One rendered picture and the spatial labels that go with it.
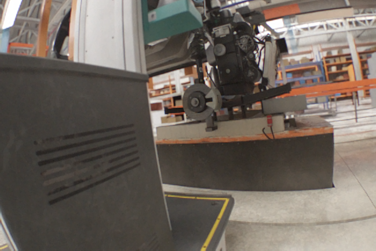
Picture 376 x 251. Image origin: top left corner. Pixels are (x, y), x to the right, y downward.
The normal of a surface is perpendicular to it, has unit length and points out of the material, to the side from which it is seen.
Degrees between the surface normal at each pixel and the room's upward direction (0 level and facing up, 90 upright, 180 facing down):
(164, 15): 90
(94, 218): 90
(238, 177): 90
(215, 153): 90
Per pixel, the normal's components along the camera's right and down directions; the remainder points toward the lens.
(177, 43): -0.34, 0.27
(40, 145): 0.91, -0.12
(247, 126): -0.51, 0.07
